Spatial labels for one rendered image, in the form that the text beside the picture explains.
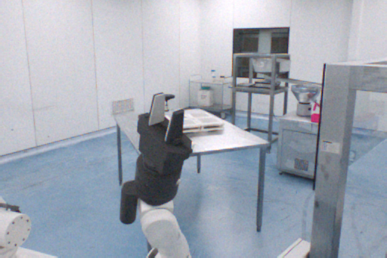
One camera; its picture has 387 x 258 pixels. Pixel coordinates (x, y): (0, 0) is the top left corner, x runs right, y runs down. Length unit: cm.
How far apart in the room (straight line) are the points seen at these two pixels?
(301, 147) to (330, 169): 326
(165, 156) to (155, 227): 18
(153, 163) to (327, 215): 55
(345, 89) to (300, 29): 616
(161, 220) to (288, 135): 362
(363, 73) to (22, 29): 486
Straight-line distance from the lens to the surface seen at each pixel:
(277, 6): 723
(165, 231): 69
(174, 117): 51
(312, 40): 693
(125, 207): 68
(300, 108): 433
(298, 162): 425
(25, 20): 532
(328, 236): 100
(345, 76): 87
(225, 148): 263
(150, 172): 60
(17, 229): 76
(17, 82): 526
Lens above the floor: 169
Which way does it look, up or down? 12 degrees down
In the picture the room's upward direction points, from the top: straight up
